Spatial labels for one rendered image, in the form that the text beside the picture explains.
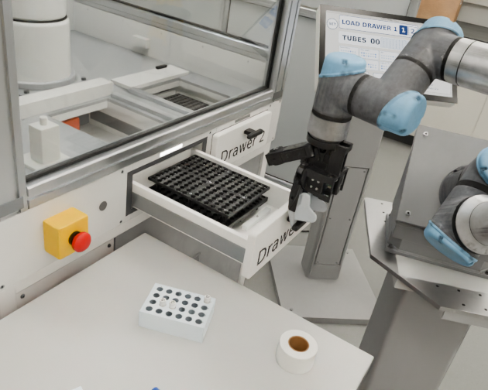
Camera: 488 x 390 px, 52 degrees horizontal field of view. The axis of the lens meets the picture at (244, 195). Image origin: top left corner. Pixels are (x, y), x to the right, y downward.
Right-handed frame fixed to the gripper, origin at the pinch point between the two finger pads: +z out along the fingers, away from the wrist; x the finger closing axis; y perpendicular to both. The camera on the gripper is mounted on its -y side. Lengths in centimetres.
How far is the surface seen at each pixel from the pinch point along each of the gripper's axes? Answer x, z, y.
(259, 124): 39, 0, -32
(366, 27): 95, -24, -26
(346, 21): 91, -25, -32
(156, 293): -27.4, 11.1, -13.6
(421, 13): 323, -3, -60
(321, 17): 85, -25, -39
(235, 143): 26.8, 3.0, -32.3
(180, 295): -25.0, 10.9, -9.7
